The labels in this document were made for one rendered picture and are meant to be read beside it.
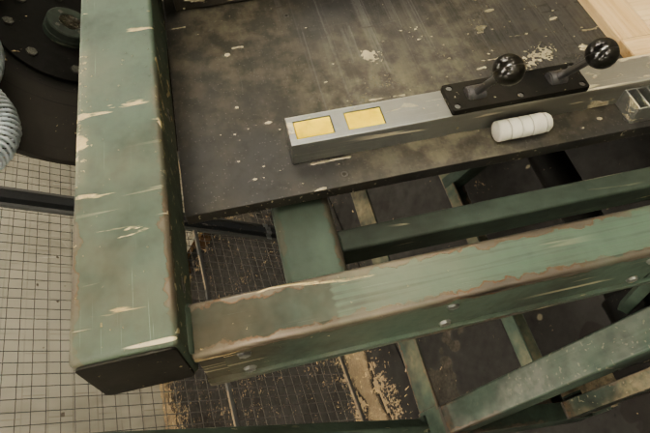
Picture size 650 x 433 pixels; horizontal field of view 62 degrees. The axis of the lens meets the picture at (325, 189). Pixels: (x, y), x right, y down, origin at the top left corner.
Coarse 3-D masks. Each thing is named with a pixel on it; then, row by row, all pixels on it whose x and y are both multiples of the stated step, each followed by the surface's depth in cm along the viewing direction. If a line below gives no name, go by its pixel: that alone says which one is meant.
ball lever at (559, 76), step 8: (600, 40) 64; (608, 40) 63; (592, 48) 64; (600, 48) 63; (608, 48) 63; (616, 48) 63; (584, 56) 65; (592, 56) 64; (600, 56) 63; (608, 56) 63; (616, 56) 63; (576, 64) 69; (584, 64) 68; (592, 64) 64; (600, 64) 64; (608, 64) 64; (552, 72) 74; (560, 72) 73; (568, 72) 71; (552, 80) 74; (560, 80) 74
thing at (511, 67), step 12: (504, 60) 62; (516, 60) 61; (492, 72) 63; (504, 72) 62; (516, 72) 62; (480, 84) 73; (492, 84) 68; (504, 84) 63; (468, 96) 73; (480, 96) 73
